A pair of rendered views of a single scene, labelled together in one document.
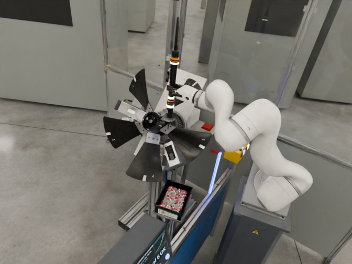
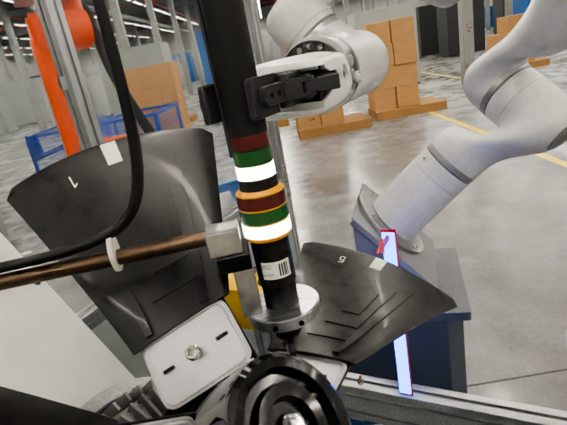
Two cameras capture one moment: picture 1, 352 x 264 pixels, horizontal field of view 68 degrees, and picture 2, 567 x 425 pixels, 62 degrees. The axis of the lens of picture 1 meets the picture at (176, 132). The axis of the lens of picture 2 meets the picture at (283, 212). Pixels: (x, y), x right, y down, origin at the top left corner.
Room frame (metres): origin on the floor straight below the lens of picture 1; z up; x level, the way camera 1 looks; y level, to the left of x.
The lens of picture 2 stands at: (1.25, 0.44, 1.50)
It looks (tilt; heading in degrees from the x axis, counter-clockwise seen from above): 19 degrees down; 271
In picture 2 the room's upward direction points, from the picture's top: 11 degrees counter-clockwise
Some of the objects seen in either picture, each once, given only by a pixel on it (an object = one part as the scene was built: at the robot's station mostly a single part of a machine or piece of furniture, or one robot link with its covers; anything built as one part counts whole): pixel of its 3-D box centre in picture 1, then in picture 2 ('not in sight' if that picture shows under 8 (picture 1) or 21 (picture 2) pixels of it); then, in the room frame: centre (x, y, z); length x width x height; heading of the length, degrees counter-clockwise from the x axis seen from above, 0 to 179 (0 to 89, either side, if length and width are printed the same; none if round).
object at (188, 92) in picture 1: (188, 94); (295, 82); (1.22, -0.04, 1.46); 0.11 x 0.10 x 0.07; 60
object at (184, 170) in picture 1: (185, 164); not in sight; (1.80, -0.13, 0.42); 0.04 x 0.04 x 0.83; 60
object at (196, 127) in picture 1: (191, 127); not in sight; (1.80, -0.13, 0.85); 0.36 x 0.24 x 0.03; 60
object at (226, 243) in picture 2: (169, 110); (264, 269); (1.28, 0.05, 1.31); 0.09 x 0.07 x 0.10; 5
